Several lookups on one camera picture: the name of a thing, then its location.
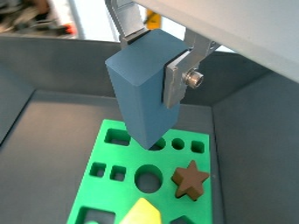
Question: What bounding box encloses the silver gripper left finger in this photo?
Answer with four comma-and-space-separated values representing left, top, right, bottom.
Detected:
105, 0, 148, 48

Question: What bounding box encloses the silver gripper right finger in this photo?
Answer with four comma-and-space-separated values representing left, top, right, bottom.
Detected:
163, 29, 220, 109

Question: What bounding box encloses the blue rectangular block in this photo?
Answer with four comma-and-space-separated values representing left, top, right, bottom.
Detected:
105, 29, 187, 149

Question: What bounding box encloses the green shape sorter board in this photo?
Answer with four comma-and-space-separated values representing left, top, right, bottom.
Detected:
67, 120, 212, 224

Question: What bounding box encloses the brown star block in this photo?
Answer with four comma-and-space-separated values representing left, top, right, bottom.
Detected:
172, 160, 209, 201

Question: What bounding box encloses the yellow rounded block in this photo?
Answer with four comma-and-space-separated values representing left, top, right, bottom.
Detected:
119, 198, 163, 224

